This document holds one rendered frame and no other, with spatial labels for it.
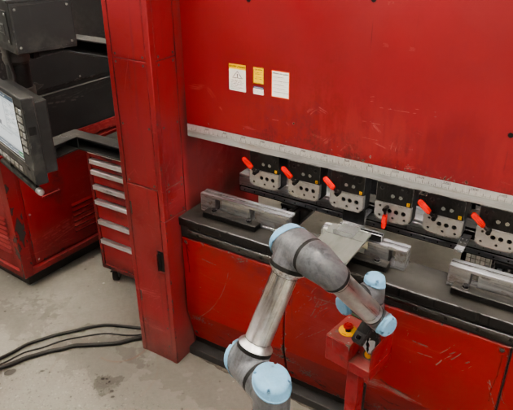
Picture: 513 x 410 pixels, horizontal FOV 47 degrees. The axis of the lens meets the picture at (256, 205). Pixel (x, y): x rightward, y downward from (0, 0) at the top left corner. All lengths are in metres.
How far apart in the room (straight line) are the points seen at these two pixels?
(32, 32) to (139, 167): 0.79
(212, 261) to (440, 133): 1.28
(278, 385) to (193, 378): 1.50
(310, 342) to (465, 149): 1.17
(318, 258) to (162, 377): 1.78
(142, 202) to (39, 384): 1.15
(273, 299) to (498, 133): 0.97
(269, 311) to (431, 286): 0.87
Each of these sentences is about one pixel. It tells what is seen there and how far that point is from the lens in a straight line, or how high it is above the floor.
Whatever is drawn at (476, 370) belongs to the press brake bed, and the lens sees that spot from 2.55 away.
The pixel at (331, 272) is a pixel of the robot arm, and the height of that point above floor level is 1.32.
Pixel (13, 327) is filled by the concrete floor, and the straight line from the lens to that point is 3.85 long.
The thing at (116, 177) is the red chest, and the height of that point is 0.83.
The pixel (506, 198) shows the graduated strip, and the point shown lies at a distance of 2.27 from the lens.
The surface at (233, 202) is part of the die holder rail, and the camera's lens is 2.81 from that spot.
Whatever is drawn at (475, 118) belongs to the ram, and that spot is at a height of 1.58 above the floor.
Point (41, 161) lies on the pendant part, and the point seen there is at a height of 1.34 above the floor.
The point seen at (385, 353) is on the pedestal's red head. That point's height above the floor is 0.72.
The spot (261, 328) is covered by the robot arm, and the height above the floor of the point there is 1.09.
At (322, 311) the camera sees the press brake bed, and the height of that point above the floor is 0.62.
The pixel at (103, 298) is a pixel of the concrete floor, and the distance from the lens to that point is 3.90.
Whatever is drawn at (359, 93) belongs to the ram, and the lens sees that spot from 2.30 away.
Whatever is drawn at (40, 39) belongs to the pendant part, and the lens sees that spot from 2.39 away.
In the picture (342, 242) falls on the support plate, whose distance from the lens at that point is 2.45.
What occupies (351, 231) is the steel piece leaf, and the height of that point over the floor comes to 1.00.
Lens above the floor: 2.26
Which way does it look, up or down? 28 degrees down
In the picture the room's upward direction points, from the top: straight up
